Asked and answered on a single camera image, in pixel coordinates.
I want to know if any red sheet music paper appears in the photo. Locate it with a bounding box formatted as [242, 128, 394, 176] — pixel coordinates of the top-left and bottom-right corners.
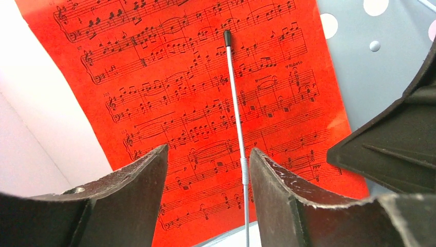
[17, 0, 369, 246]

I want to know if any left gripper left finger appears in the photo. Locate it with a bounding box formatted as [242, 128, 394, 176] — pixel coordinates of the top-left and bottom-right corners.
[1, 145, 168, 246]

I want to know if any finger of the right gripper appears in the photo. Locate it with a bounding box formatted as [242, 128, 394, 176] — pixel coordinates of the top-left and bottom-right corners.
[326, 45, 435, 194]

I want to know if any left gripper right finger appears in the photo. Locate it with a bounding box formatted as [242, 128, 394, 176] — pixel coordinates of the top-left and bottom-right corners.
[249, 148, 435, 246]

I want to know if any light blue music stand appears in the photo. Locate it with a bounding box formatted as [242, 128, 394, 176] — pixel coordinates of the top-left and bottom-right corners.
[190, 0, 436, 247]

